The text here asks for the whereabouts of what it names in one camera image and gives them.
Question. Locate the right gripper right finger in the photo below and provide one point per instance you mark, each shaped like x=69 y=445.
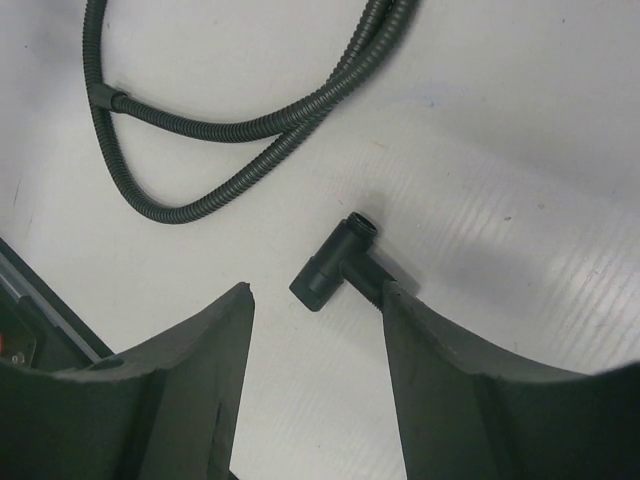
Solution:
x=469 y=409

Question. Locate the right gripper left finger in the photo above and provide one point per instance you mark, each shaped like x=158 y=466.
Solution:
x=164 y=409

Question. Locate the black threaded elbow fitting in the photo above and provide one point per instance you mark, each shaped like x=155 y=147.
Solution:
x=343 y=257

